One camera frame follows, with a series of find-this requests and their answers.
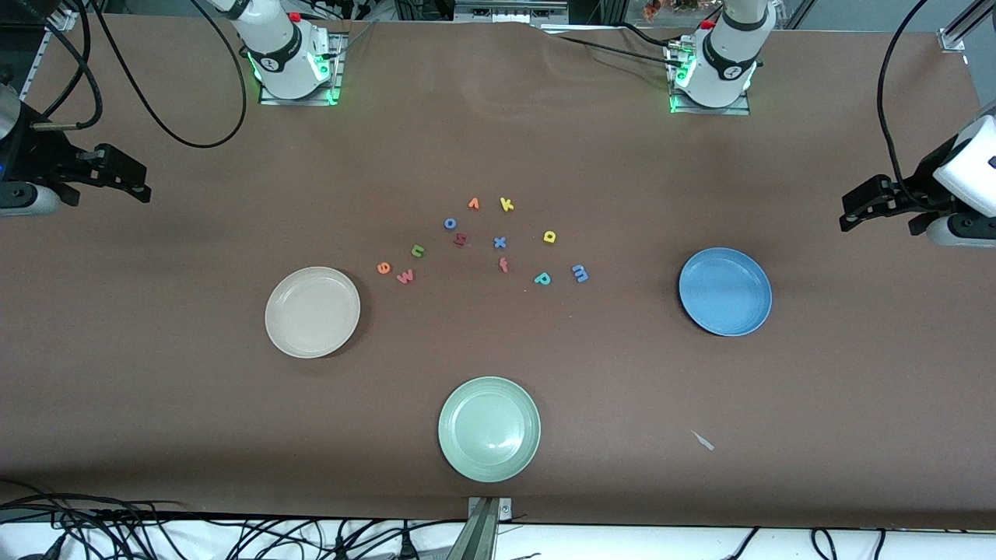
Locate pale green round plate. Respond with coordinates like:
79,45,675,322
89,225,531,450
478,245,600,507
437,376,542,483

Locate black base supply cable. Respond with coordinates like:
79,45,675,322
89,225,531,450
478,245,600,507
545,23,686,67

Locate tangled black floor cables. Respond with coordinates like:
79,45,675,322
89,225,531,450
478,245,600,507
0,478,468,560

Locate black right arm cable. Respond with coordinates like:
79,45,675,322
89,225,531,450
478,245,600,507
89,0,248,149

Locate brown paper table cover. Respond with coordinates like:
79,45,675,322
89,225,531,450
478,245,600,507
0,14,996,531

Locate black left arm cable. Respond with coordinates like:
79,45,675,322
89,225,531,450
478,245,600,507
877,0,931,205

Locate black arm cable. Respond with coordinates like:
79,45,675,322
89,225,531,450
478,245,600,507
877,0,931,205
89,0,248,149

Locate blue round plate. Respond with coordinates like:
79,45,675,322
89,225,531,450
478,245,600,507
679,247,773,337

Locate beige round plate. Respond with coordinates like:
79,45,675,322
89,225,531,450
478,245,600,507
265,267,362,359

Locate grey power strip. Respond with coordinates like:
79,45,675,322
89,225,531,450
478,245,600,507
455,0,569,24

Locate aluminium camera post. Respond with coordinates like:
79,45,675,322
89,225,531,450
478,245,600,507
467,496,513,560

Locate aluminium frame rail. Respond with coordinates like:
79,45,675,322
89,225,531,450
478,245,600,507
19,8,79,103
938,0,996,54

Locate orange dried flowers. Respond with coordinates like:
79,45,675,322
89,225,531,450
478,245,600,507
643,0,701,21

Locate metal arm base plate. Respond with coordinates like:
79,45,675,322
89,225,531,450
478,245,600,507
258,31,345,107
668,39,752,116

